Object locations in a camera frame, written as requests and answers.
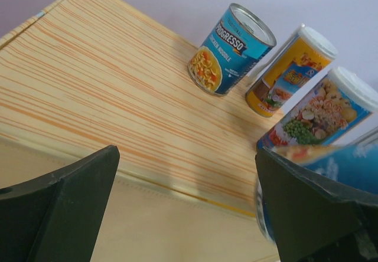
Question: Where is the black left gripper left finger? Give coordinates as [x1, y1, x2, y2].
[1, 145, 120, 261]

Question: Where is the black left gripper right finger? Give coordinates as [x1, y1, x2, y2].
[255, 146, 377, 261]

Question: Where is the tall blue vegetable can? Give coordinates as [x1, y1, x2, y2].
[256, 67, 377, 149]

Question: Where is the tall yellow lidded can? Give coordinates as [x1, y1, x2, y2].
[245, 24, 338, 117]

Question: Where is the blue soup can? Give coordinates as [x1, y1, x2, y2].
[188, 3, 277, 96]

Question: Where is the wooden storage box counter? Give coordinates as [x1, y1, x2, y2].
[1, 0, 279, 261]

